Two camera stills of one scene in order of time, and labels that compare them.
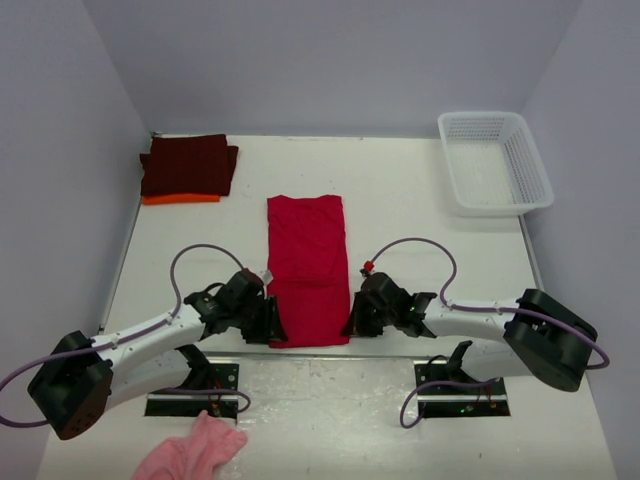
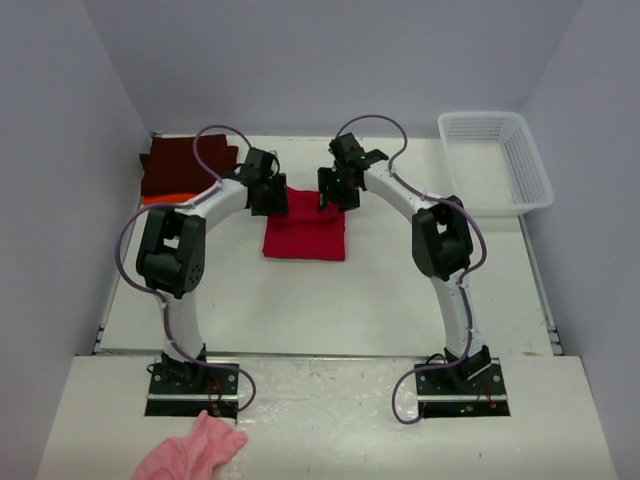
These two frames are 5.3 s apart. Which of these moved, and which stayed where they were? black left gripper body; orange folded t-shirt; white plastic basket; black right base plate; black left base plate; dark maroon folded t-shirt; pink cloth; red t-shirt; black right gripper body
Moved: red t-shirt; black left gripper body; black right gripper body
Stayed: black right base plate; dark maroon folded t-shirt; black left base plate; orange folded t-shirt; white plastic basket; pink cloth
